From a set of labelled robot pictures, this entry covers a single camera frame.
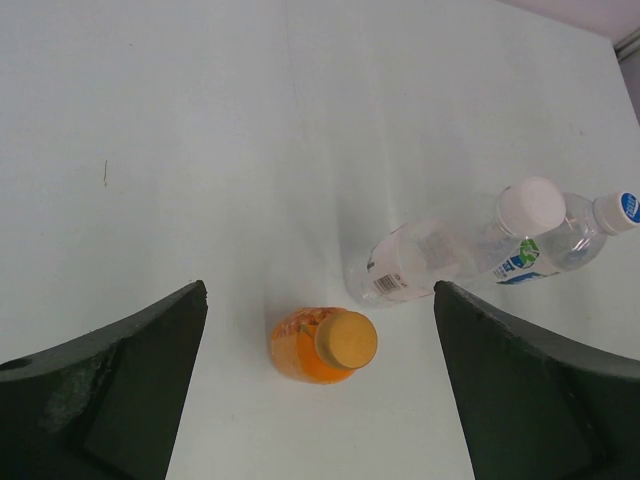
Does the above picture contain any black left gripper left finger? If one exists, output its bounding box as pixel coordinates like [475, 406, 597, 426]
[1, 281, 208, 479]

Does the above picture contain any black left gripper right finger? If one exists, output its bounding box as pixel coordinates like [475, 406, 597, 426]
[434, 281, 639, 479]

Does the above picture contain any clear bottle blue green label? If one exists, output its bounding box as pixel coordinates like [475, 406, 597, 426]
[478, 193, 613, 285]

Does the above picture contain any clear bottle red white label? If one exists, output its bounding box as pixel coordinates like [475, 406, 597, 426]
[345, 187, 532, 308]

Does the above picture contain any plain white bottle cap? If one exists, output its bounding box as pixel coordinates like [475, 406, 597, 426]
[497, 177, 566, 238]

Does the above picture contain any blue white Pocari cap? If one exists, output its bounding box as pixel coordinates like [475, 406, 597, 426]
[594, 191, 639, 236]

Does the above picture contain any small orange juice bottle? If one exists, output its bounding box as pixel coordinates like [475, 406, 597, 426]
[269, 307, 378, 385]

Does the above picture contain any right aluminium frame post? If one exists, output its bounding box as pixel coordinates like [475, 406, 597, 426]
[614, 28, 640, 63]

